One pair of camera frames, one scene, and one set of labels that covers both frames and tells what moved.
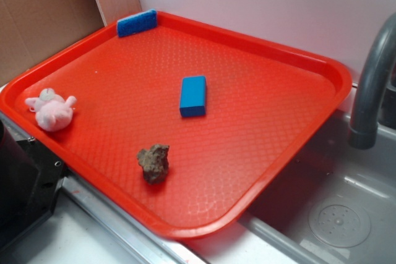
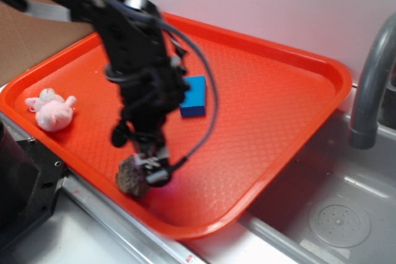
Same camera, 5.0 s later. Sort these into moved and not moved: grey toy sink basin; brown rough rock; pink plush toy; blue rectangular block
Moved: brown rough rock
Not moved: pink plush toy; blue rectangular block; grey toy sink basin
